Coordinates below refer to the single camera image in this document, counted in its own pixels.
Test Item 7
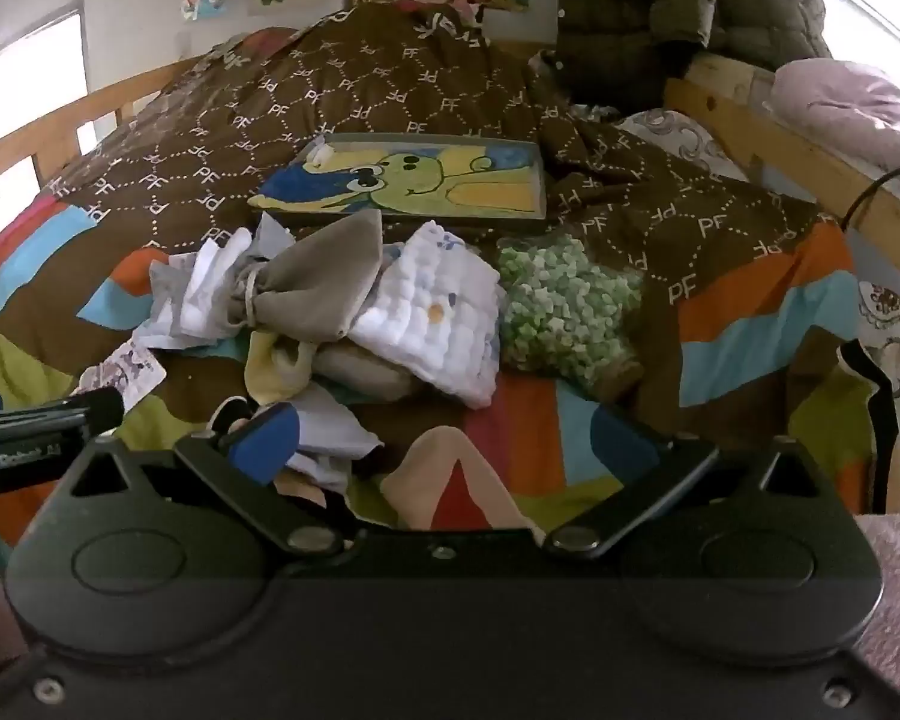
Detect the olive puffer jacket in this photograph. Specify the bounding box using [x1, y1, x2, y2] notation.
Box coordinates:
[551, 0, 833, 117]

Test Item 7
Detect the grey swirl patterned pillow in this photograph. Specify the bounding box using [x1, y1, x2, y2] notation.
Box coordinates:
[615, 109, 751, 185]

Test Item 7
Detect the colourful patchwork bedsheet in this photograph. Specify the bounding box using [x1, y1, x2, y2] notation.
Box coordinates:
[0, 191, 900, 563]

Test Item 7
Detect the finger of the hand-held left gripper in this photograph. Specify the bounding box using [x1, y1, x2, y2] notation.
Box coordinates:
[0, 388, 126, 442]

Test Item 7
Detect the wooden bed frame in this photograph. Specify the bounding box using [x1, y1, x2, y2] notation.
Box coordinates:
[0, 52, 900, 256]

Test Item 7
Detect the light blue cloth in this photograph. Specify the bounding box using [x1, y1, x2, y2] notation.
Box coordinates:
[247, 211, 301, 260]

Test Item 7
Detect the black white sock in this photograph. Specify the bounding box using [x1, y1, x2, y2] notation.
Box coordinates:
[208, 396, 260, 437]

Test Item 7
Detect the pale blue white cloth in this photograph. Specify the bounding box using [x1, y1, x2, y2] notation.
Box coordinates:
[270, 382, 383, 496]

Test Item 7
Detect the black strap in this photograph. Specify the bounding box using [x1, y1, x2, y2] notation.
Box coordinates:
[840, 341, 897, 515]

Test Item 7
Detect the white quilted cloth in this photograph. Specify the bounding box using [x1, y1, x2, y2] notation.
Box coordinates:
[349, 221, 505, 410]

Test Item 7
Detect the yellow sock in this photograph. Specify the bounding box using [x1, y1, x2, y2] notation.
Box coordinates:
[244, 330, 320, 406]

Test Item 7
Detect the green white pellet bag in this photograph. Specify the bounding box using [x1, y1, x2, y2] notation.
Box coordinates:
[495, 234, 646, 391]

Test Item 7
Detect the window beside bed rail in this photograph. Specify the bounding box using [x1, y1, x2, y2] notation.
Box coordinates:
[0, 7, 91, 233]

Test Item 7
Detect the plain white cloth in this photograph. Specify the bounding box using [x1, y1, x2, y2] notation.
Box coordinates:
[176, 236, 252, 338]

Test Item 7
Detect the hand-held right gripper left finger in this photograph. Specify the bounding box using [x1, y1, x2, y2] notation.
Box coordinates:
[60, 401, 346, 560]

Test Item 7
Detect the pink pillow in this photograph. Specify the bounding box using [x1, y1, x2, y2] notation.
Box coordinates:
[765, 56, 900, 177]

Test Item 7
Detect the black cable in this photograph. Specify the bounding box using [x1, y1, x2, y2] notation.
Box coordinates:
[840, 161, 900, 230]

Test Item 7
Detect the shallow cartoon printed box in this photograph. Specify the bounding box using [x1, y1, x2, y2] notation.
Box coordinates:
[247, 133, 550, 237]

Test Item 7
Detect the grey cloth pouch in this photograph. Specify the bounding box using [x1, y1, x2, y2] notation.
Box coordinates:
[229, 208, 387, 342]

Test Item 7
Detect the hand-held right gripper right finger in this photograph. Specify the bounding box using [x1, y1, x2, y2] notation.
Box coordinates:
[544, 403, 822, 562]

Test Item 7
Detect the taupe cloth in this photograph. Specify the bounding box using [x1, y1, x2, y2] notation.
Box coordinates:
[311, 341, 421, 402]

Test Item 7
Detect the cartoon-print white towel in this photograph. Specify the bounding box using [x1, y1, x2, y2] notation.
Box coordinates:
[79, 337, 167, 398]

